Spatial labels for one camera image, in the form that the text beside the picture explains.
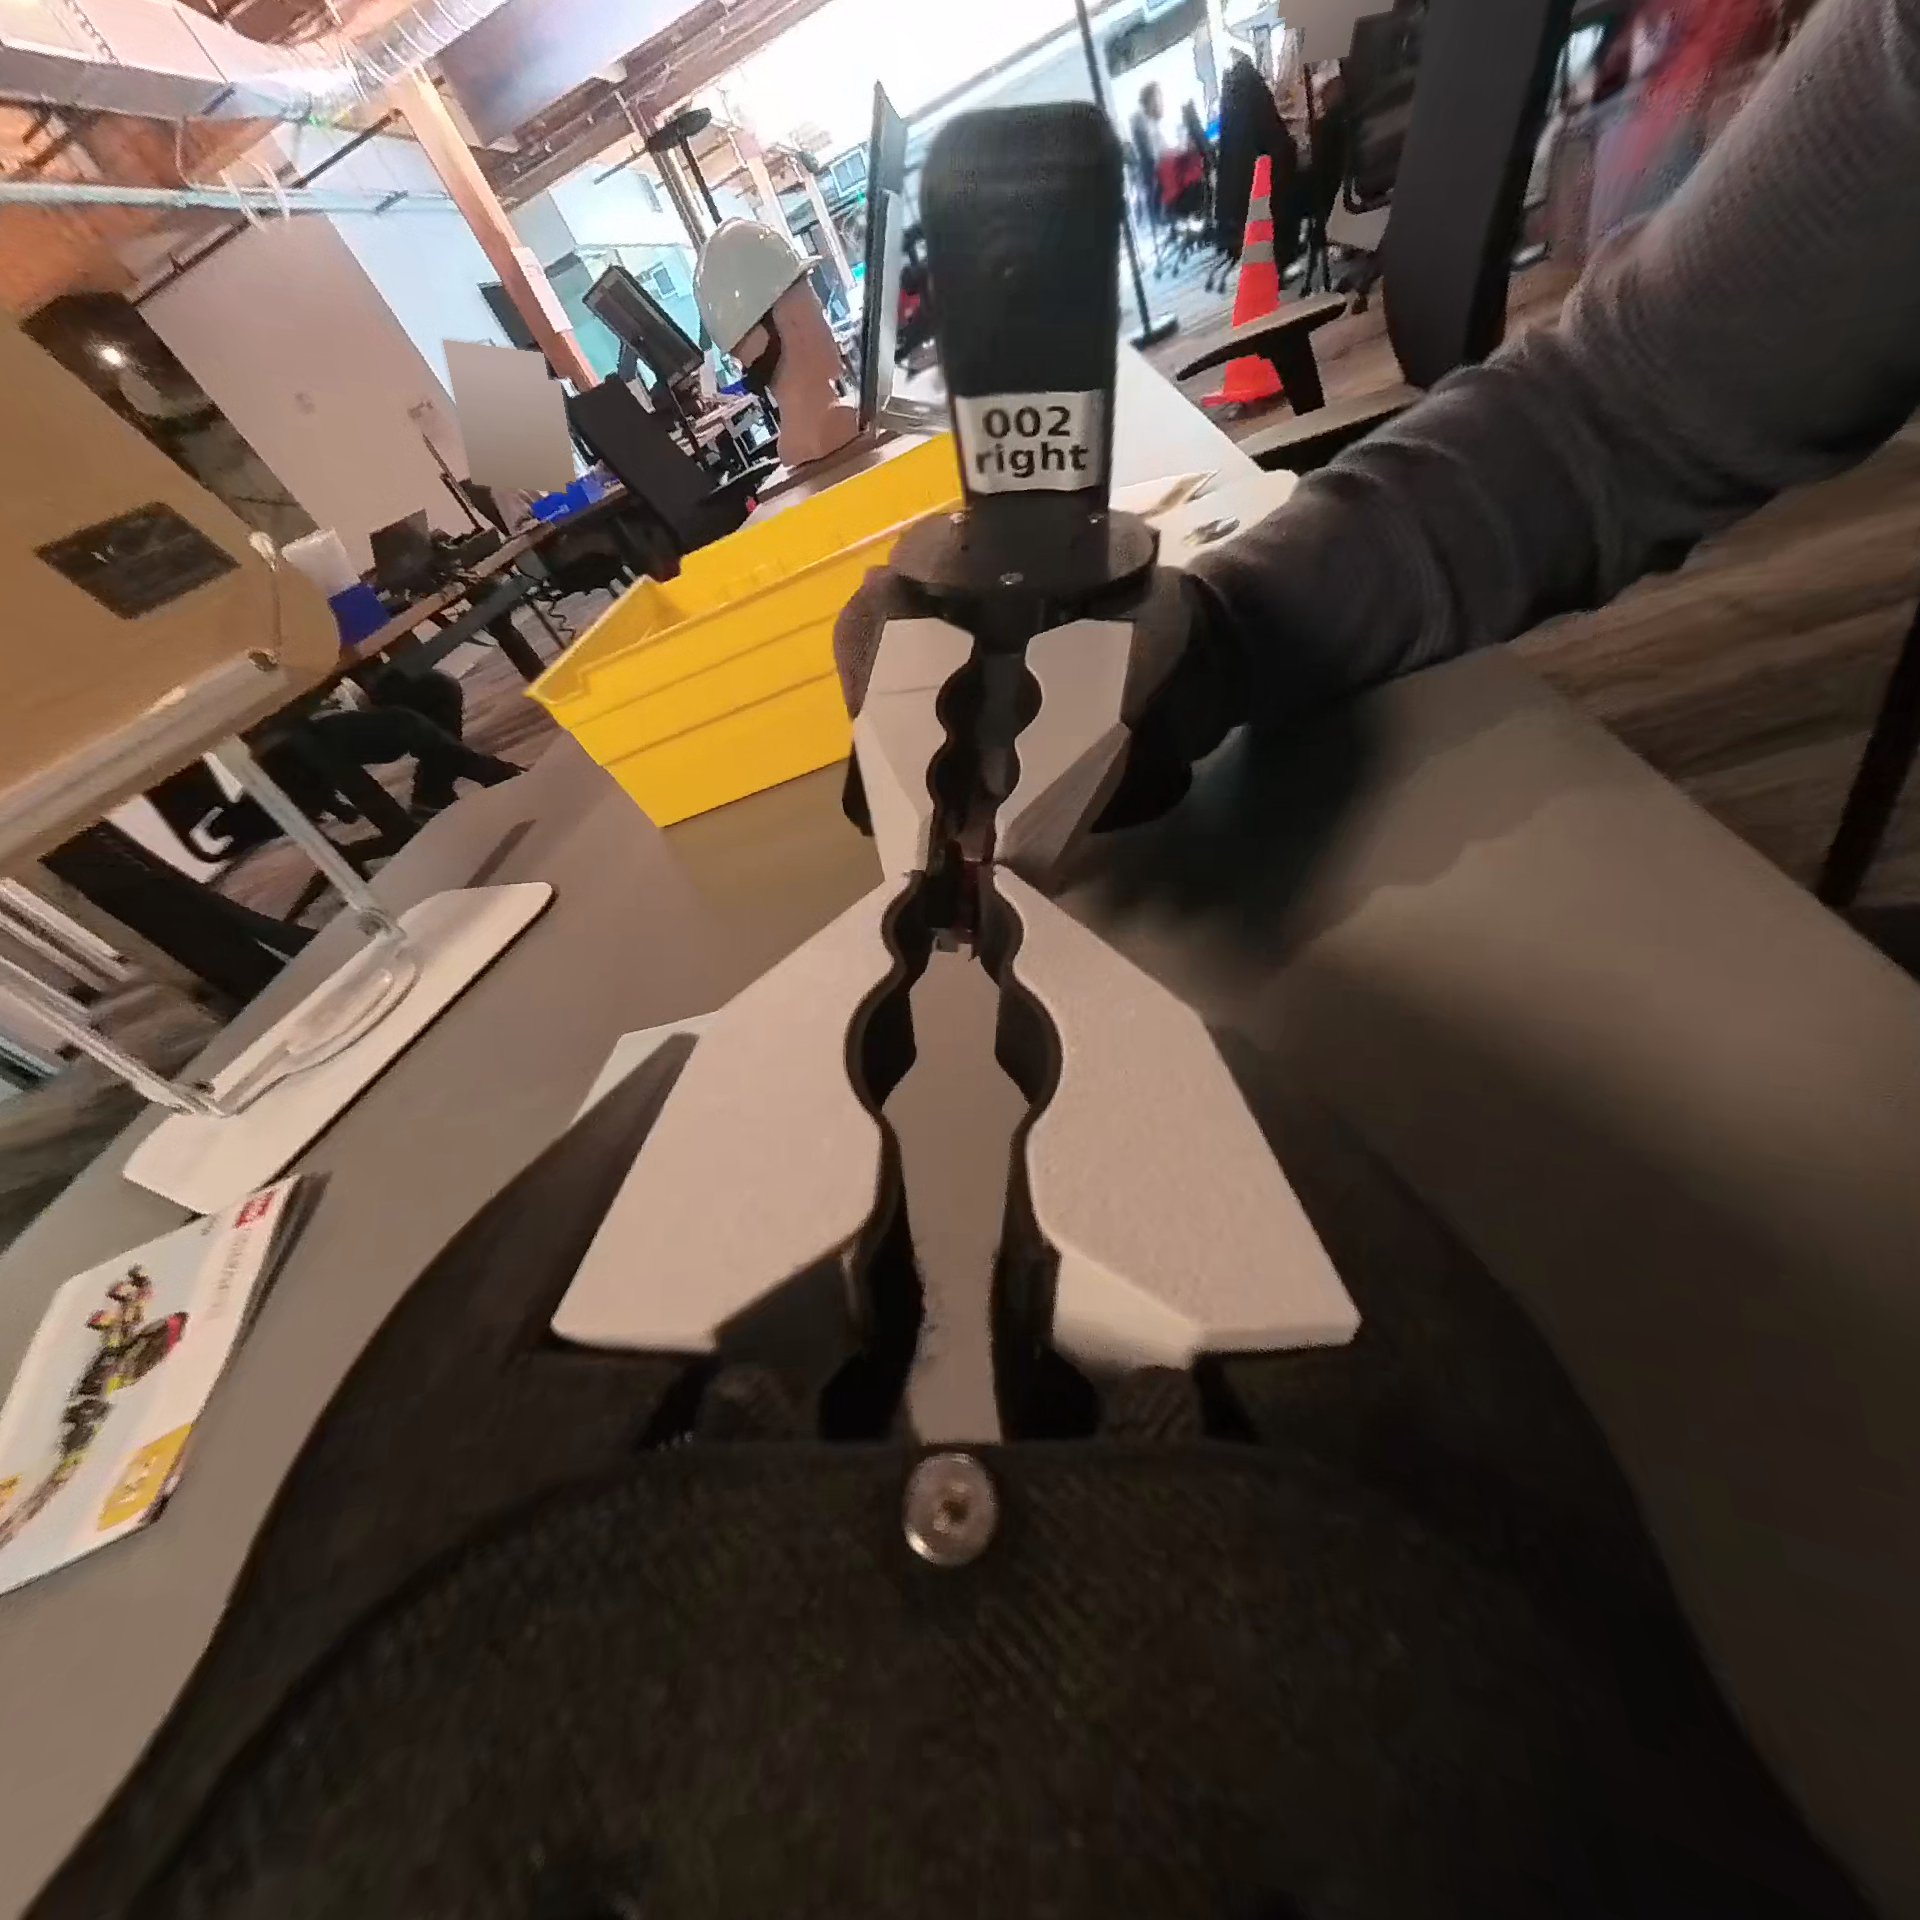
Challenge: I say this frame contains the colourful printed leaflet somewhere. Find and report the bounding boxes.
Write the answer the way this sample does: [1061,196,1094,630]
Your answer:
[0,1178,302,1599]

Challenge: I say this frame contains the black office chair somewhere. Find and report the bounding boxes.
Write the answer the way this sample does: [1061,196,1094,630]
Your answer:
[271,665,527,841]

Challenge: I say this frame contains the dark office desk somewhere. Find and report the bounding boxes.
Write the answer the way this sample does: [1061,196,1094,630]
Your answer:
[338,495,639,684]

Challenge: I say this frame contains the wooden book stand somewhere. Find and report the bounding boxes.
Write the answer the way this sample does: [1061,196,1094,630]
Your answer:
[0,316,557,1219]

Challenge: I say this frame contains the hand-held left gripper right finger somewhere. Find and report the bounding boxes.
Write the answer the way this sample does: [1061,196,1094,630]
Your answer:
[975,875,1363,1433]

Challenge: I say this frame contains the black desk monitor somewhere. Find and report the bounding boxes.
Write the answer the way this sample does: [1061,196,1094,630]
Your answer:
[583,266,708,392]

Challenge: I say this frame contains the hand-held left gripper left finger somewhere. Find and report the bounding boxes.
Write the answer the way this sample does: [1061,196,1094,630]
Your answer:
[553,869,939,1433]

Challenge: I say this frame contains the orange traffic cone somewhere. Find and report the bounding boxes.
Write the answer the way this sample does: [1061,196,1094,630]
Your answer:
[1201,154,1292,407]

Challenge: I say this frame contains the mannequin head white hard hat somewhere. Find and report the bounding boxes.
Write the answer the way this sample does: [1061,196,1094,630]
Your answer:
[695,215,858,467]

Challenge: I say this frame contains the yellow plastic bin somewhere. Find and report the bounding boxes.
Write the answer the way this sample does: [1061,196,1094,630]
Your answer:
[524,431,969,827]

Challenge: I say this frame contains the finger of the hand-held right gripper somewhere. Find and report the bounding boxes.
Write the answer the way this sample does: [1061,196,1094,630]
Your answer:
[847,617,980,875]
[988,627,1138,890]

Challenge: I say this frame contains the person's right forearm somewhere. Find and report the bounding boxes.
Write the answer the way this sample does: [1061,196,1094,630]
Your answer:
[1162,0,1920,768]

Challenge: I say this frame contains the silver ventilation ducts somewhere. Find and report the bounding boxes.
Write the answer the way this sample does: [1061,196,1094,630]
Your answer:
[0,0,452,227]

